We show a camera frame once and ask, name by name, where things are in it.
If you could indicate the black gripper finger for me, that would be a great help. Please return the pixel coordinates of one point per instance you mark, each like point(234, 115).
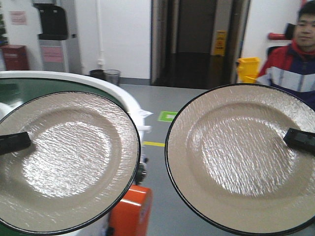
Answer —
point(14, 142)
point(300, 140)

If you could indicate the black water dispenser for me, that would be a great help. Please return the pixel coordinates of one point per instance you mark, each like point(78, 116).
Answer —
point(58, 40)

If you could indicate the beige plate black rim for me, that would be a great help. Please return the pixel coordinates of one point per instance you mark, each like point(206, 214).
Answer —
point(83, 157)
point(227, 159)

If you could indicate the person in red jacket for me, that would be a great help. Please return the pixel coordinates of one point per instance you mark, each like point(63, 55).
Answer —
point(291, 68)

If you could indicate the white outer conveyor rim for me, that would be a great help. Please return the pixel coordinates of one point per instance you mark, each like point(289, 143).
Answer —
point(127, 100)

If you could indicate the orange machine housing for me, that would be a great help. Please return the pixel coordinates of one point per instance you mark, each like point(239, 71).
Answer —
point(130, 217)

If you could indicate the yellow mop bucket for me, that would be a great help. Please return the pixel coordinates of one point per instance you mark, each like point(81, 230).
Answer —
point(247, 69)

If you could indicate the yellow wet floor sign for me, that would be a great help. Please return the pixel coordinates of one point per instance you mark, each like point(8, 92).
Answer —
point(219, 46)

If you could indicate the black waste bin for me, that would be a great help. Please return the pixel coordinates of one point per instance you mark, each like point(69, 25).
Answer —
point(97, 73)

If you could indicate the mesh waste bin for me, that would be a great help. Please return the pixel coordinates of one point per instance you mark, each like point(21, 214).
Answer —
point(112, 76)

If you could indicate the red fire extinguisher cabinet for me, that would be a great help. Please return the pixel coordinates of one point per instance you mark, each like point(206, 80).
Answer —
point(15, 57)

